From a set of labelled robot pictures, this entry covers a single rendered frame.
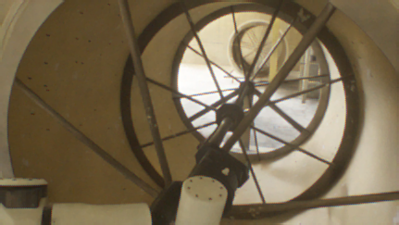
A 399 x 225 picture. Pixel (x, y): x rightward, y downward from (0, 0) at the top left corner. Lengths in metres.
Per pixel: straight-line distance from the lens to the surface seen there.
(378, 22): 0.67
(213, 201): 0.38
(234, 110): 1.69
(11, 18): 1.03
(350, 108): 1.74
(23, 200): 0.39
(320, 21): 0.65
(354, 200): 0.80
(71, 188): 1.60
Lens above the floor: 1.45
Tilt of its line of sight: 17 degrees down
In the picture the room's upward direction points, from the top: 1 degrees clockwise
